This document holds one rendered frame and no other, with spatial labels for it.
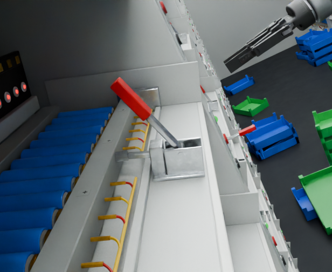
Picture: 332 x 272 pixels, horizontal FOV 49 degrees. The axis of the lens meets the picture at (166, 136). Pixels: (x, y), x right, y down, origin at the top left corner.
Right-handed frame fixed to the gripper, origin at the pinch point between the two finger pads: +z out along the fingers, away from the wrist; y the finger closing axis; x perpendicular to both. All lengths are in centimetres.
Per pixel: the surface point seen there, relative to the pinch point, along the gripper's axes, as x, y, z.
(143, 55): 20, -52, 9
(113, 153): 17, -70, 13
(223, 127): -8.0, -14.4, 11.8
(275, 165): -103, 121, 17
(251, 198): -4, -52, 10
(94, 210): 16, -78, 13
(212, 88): -7.3, 17.7, 11.2
